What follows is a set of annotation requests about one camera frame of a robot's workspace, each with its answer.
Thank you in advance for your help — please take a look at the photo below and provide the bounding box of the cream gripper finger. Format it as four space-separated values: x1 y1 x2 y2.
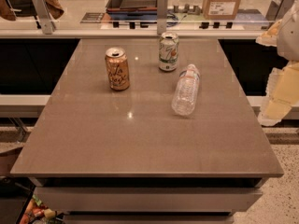
256 20 281 47
258 63 299 126

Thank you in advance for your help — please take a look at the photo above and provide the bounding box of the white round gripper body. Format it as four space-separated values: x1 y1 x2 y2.
277 1 299 61

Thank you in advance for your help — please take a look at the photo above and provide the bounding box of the clear plastic water bottle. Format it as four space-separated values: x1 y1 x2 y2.
171 64 200 116

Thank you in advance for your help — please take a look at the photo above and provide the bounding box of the cardboard box with label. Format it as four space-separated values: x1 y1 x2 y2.
202 0 241 20

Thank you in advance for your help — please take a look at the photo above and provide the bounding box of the white green soda can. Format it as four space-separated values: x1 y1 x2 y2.
159 32 179 72

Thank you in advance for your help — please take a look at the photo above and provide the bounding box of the grey open tray box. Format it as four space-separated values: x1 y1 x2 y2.
106 0 164 13

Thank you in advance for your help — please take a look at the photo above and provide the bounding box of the orange LaCroix can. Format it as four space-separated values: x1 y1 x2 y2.
105 47 130 91

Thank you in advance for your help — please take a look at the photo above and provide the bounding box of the brown jacket on chair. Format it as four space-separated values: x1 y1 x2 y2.
0 0 64 21

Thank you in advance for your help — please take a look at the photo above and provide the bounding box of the grey table base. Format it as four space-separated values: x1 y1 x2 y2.
35 187 263 224

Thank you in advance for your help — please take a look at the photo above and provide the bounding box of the colourful snack bag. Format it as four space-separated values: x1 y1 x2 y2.
17 195 58 224

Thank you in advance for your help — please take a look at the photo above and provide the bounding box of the right metal glass bracket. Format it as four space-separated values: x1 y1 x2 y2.
265 0 296 21

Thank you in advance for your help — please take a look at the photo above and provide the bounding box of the metal glass bracket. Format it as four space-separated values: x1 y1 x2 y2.
157 0 168 35
265 0 296 21
32 0 56 35

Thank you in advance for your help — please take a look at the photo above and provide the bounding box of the middle metal glass bracket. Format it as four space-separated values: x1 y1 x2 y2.
157 0 168 35

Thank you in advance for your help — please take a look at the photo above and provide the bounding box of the left metal glass bracket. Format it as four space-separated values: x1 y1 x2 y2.
32 0 56 35

